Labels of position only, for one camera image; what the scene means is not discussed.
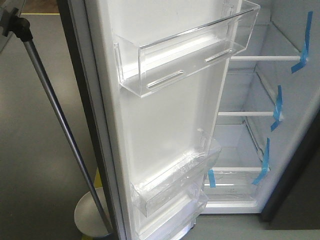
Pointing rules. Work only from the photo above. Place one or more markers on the clear lower door bin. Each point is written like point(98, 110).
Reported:
point(150, 195)

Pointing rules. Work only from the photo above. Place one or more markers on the clear bottom door bin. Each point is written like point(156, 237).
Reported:
point(173, 217)

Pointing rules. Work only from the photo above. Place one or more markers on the clear upper door bin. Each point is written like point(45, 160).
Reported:
point(158, 43)

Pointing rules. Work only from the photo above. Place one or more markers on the white fridge door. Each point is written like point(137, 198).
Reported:
point(135, 137)

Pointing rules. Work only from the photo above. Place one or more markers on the silver sign stand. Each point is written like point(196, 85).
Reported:
point(13, 24)

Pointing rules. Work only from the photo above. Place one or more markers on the dark grey fridge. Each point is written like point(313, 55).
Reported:
point(268, 113)

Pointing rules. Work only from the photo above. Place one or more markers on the clear door bin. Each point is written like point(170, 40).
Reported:
point(173, 217)
point(150, 195)
point(158, 43)

